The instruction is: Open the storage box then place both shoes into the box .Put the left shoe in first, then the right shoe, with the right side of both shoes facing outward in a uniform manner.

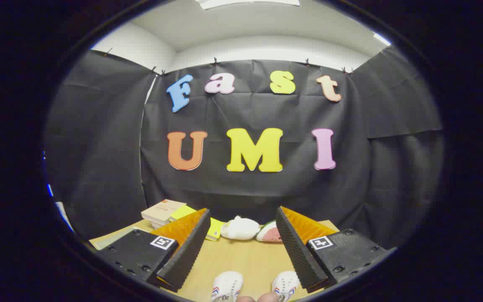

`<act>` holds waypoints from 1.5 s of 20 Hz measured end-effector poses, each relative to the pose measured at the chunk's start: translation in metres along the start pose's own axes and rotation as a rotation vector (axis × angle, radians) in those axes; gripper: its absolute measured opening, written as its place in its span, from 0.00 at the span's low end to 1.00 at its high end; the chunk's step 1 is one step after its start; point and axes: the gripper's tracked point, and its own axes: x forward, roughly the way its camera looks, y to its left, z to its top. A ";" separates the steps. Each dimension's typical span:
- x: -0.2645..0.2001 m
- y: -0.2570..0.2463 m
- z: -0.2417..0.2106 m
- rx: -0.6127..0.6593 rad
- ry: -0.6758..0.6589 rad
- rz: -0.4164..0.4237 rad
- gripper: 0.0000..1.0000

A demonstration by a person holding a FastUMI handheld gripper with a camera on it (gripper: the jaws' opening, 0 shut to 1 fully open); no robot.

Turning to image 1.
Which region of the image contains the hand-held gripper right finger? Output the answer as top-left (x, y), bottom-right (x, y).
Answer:
top-left (275, 206), bottom-right (398, 294)

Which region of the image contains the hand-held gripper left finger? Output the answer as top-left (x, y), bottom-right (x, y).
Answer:
top-left (94, 208), bottom-right (211, 293)

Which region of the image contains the white canvas shoe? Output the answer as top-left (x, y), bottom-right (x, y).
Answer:
top-left (211, 271), bottom-right (244, 302)
top-left (271, 271), bottom-right (301, 302)

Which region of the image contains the cream fabric storage box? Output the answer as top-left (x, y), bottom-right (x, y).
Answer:
top-left (89, 227), bottom-right (150, 251)

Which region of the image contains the watermelon slice plush toy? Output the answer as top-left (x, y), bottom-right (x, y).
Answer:
top-left (256, 221), bottom-right (284, 244)

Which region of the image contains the yellow cover book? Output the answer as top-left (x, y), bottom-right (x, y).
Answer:
top-left (169, 205), bottom-right (225, 242)

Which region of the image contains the beige cover book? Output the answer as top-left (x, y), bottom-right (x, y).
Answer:
top-left (141, 199), bottom-right (187, 224)

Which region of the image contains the white plush toy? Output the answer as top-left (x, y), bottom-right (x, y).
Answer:
top-left (221, 216), bottom-right (262, 241)

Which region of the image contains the ceiling light panel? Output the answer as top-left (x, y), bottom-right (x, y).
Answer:
top-left (195, 0), bottom-right (301, 10)

